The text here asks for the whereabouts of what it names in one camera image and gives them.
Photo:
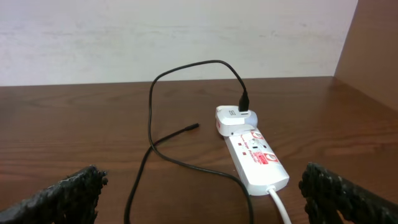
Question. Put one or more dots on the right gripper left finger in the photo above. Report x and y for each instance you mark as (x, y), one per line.
(71, 200)

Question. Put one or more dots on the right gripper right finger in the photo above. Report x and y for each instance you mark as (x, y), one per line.
(333, 199)

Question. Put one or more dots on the white power strip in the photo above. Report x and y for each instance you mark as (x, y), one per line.
(256, 163)

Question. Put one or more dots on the white USB wall charger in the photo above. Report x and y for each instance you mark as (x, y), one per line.
(232, 122)

